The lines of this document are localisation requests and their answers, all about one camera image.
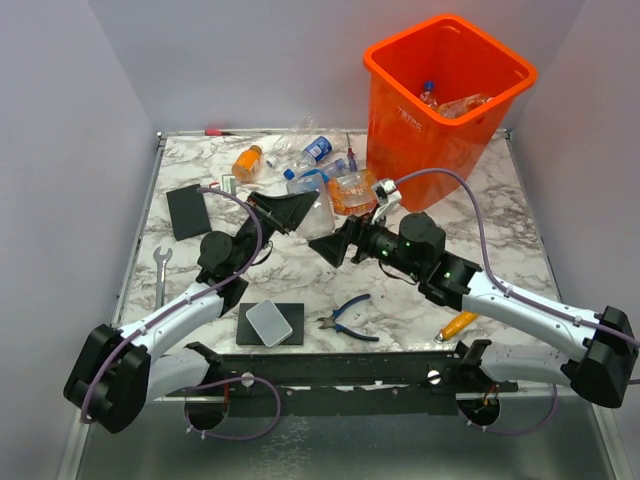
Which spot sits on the blue label bottle top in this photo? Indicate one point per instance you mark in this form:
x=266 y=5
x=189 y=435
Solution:
x=313 y=153

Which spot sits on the silver wrench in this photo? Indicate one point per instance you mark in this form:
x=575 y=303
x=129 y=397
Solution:
x=161 y=260

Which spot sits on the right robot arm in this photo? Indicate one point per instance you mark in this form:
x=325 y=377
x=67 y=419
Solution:
x=593 y=353

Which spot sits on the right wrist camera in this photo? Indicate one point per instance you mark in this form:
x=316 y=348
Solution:
x=387 y=197

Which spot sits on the blue pepsi bottle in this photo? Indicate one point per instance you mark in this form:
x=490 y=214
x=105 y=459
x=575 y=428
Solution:
x=428 y=96

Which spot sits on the tall orange label bottle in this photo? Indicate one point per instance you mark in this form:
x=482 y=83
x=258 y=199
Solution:
x=457 y=108

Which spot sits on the orange plastic bin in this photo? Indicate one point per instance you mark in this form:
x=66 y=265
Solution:
x=405 y=135

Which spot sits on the white rounded box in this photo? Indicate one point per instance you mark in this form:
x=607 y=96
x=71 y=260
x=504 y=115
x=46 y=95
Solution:
x=269 y=323

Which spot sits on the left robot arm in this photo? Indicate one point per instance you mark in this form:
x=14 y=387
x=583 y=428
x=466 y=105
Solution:
x=118 y=370

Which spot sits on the blue handle pliers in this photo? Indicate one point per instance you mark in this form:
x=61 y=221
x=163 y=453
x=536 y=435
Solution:
x=341 y=319

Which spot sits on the yellow handle utility knife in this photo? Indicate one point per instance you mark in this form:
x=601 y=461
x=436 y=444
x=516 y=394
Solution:
x=455 y=326

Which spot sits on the large crushed orange bottle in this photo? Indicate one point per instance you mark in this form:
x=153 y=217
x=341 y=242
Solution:
x=352 y=193

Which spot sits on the blue label water bottle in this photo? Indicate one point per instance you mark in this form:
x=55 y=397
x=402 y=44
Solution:
x=329 y=171

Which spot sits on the red screwdriver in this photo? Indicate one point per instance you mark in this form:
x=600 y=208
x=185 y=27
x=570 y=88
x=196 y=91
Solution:
x=352 y=162

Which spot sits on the blue bottle cap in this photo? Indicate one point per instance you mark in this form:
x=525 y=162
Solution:
x=288 y=174

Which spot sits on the clear crushed bottle back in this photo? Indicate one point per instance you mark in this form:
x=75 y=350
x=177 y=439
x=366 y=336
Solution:
x=297 y=137

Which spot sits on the clear plastic cup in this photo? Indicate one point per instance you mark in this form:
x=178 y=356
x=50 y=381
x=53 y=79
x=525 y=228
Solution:
x=319 y=221

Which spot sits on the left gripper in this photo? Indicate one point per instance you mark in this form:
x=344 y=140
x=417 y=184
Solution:
x=289 y=209

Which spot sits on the black foam pad upper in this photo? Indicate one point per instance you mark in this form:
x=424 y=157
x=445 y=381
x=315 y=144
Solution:
x=188 y=212

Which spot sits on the small orange juice bottle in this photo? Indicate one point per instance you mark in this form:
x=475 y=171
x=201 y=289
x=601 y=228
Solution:
x=247 y=164

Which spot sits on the red pen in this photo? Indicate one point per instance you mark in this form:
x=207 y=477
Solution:
x=217 y=133

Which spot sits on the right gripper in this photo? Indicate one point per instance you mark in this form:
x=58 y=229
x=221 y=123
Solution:
x=334 y=247

